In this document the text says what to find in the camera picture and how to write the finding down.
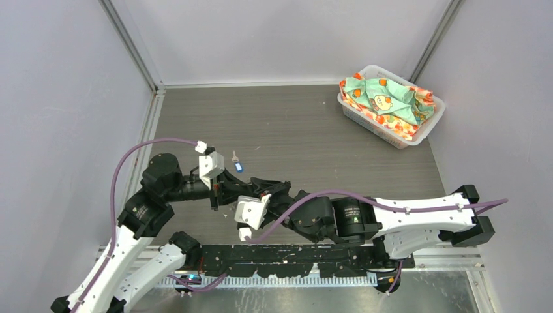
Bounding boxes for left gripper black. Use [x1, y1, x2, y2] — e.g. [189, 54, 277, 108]
[166, 165, 251, 209]

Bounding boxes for blue capped key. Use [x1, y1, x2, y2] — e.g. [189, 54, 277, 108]
[232, 151, 244, 173]

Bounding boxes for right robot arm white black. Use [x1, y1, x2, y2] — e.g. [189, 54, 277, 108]
[239, 185, 502, 268]

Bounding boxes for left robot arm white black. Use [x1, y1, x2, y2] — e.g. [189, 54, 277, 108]
[51, 151, 271, 312]

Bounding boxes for colourful printed cloth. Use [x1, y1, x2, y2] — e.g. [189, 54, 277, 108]
[339, 73, 436, 141]

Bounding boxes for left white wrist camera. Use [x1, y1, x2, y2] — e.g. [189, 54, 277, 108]
[198, 151, 225, 190]

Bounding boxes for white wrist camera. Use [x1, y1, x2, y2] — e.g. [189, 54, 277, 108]
[198, 151, 225, 190]
[234, 194, 271, 230]

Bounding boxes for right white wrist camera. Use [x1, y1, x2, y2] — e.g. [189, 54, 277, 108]
[234, 194, 271, 230]

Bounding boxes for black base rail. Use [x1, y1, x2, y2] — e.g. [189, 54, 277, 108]
[182, 245, 399, 278]

